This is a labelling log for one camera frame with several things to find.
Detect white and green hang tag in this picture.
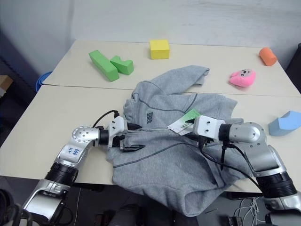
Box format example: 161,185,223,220
167,108,204,137

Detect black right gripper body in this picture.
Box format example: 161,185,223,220
187,133,214,148

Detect brown cardboard box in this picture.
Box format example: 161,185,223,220
0,74,14,97

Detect white thin cables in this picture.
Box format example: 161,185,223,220
234,197,262,225

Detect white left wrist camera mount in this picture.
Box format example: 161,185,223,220
107,116,128,148

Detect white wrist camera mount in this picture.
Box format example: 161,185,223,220
192,115,226,142
107,116,128,148

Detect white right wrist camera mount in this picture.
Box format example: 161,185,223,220
192,115,226,142

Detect orange foam cylinder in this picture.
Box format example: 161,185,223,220
259,47,277,67

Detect blue bucket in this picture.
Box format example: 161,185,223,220
35,71,53,93

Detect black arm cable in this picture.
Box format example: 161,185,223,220
91,110,121,129
198,137,264,192

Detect light blue foam block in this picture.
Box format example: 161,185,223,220
268,110,301,137

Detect grey zip jacket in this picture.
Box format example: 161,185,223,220
105,65,245,218

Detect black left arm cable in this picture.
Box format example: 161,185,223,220
91,110,121,129

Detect yellow foam cube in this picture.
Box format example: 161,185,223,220
150,39,171,60

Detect long green foam block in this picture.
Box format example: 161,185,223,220
88,50,119,82

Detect notched green foam block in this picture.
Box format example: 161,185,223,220
110,56,135,76

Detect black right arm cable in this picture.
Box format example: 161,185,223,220
198,137,264,192

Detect pink plush toy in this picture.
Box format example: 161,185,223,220
229,68,257,89

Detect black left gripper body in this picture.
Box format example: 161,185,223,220
112,134,127,153

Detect black bundle of cables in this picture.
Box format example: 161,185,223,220
0,188,32,226

